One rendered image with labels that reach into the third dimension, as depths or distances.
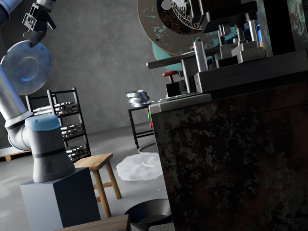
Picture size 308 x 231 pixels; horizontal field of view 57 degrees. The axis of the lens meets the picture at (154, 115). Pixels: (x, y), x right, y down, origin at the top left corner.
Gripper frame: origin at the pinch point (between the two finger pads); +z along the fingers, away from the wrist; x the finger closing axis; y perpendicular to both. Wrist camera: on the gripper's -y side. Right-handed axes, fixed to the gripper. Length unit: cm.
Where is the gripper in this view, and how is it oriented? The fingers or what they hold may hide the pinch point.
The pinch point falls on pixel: (32, 44)
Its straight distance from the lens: 157.6
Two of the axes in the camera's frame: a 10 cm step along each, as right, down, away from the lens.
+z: -5.0, 8.1, 3.1
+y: -3.5, 1.4, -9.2
